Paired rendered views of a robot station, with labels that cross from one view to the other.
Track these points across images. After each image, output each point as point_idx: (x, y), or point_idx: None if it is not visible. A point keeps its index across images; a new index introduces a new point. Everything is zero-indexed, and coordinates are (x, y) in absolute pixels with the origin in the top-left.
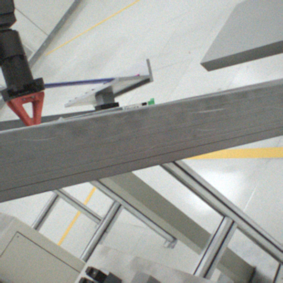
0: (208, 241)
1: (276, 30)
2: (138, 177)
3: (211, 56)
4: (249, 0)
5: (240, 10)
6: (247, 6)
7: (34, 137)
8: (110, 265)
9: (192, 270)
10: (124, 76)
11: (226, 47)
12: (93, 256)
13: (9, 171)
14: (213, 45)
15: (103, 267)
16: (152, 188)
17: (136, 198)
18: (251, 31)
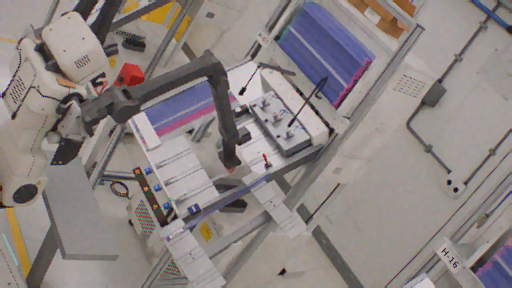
0: (168, 281)
1: (88, 200)
2: None
3: (111, 245)
4: (64, 239)
5: (73, 243)
6: (69, 237)
7: None
8: (219, 217)
9: (183, 280)
10: (175, 231)
11: (103, 235)
12: (228, 232)
13: None
14: (104, 250)
15: (223, 221)
16: (186, 286)
17: None
18: (90, 219)
